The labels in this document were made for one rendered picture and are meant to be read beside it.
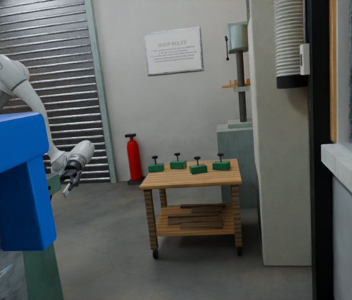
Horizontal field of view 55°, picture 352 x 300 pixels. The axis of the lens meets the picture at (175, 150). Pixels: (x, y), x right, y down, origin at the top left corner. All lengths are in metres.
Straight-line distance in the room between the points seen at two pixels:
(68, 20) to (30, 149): 4.03
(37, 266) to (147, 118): 2.99
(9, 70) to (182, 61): 2.38
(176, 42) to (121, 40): 0.64
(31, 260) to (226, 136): 2.05
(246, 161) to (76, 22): 2.53
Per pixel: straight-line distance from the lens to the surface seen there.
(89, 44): 4.21
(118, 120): 4.17
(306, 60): 1.59
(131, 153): 4.01
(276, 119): 1.97
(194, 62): 3.91
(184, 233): 2.32
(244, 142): 2.95
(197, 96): 3.93
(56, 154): 1.99
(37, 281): 1.31
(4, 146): 0.32
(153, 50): 4.00
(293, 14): 1.79
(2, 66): 1.92
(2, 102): 2.10
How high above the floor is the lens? 1.18
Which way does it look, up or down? 12 degrees down
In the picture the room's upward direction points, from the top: 6 degrees counter-clockwise
